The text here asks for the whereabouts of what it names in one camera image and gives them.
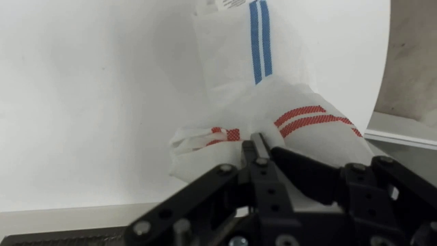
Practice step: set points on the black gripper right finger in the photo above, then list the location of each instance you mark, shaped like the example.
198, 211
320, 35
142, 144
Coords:
318, 179

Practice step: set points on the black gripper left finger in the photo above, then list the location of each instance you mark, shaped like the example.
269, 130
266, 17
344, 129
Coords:
264, 182

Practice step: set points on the red striped white towel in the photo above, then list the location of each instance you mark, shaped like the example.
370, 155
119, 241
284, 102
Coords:
254, 107

